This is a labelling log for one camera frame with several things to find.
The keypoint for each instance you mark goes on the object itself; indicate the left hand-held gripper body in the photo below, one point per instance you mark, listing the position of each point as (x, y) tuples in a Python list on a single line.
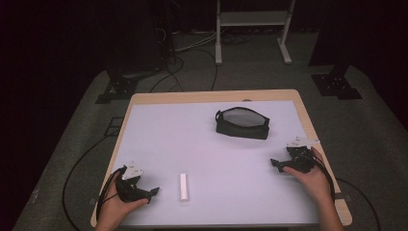
[(128, 189)]

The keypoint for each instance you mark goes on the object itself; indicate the white stick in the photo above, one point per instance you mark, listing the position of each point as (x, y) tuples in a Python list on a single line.
[(183, 187)]

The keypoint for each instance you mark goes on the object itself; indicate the person's left hand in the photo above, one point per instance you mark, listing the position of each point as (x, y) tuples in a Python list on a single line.
[(115, 208)]

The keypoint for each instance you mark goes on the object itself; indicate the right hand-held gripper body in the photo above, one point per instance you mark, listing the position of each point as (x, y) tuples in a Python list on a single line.
[(301, 160)]

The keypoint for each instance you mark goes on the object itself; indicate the black floor tape frame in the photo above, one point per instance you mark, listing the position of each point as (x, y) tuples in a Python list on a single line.
[(114, 126)]

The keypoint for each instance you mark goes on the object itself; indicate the black zipper pouch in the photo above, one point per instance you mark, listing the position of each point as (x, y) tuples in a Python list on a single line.
[(242, 123)]

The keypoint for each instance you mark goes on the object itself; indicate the person's right hand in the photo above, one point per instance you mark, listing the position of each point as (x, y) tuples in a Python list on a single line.
[(312, 183)]

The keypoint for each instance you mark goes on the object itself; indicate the white metal stand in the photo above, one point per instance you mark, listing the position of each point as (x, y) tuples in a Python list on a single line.
[(253, 19)]

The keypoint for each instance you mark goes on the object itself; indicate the black stand base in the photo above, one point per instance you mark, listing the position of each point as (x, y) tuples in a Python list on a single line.
[(118, 88), (336, 85)]

